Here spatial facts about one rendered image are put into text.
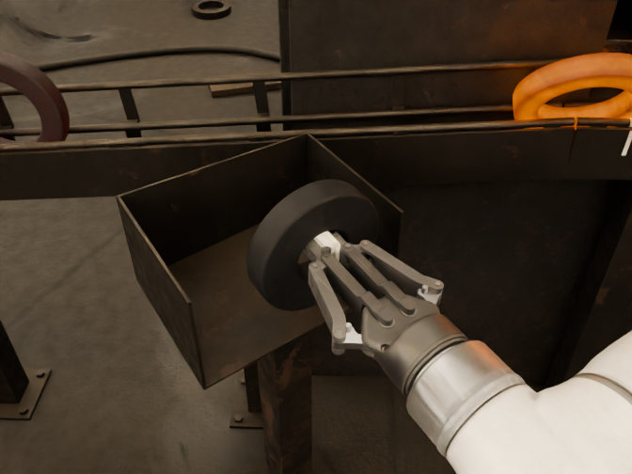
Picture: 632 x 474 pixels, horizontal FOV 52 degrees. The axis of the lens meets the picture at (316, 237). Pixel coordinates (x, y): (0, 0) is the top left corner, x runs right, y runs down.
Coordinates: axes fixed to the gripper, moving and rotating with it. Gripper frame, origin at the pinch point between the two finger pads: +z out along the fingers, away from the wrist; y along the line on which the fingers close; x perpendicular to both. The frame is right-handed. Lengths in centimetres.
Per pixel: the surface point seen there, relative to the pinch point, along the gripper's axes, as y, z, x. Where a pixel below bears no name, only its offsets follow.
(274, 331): -5.2, 0.3, -12.7
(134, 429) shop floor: -19, 36, -74
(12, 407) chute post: -39, 55, -74
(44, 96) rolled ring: -16.0, 47.0, -2.3
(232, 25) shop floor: 94, 214, -83
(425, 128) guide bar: 27.5, 14.1, -3.4
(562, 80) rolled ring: 37.4, 1.9, 7.3
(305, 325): -1.8, -1.2, -12.4
